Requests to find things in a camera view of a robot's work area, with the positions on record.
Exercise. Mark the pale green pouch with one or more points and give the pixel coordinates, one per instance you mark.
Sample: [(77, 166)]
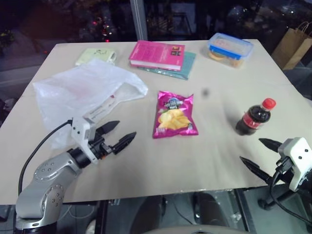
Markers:
[(93, 54)]

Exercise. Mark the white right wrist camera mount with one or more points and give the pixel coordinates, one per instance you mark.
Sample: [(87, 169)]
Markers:
[(298, 156)]

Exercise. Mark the cola bottle with red cap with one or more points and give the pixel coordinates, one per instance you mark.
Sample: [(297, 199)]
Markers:
[(253, 118)]

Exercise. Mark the pink hardcover book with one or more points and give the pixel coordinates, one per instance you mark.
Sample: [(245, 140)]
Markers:
[(156, 53)]

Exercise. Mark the clear container with blue lid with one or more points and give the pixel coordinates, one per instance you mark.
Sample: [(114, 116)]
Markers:
[(228, 48)]

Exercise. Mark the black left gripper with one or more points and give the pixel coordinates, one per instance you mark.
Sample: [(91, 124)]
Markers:
[(101, 147)]

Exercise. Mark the brown paper bag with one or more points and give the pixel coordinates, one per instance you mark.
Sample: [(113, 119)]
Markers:
[(291, 46)]

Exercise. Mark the pink potato chips bag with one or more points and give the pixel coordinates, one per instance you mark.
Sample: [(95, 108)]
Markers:
[(174, 114)]

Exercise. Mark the grey metal pillar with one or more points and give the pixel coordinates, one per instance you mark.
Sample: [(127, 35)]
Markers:
[(139, 19)]

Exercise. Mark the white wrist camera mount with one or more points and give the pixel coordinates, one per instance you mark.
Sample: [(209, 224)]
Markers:
[(81, 129), (298, 156)]

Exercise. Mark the teal notebook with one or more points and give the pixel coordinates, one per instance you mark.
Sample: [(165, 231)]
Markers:
[(187, 64)]

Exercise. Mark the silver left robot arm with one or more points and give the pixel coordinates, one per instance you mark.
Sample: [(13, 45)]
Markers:
[(46, 180)]

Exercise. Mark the white printed long carton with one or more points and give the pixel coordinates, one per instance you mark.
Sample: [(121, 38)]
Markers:
[(101, 108)]

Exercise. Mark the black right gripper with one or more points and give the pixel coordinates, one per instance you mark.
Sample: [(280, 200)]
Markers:
[(282, 174)]

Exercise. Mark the white translucent plastic bag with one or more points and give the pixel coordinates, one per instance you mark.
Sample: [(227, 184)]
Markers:
[(73, 87)]

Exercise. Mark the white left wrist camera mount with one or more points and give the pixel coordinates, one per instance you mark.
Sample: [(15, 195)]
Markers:
[(81, 129)]

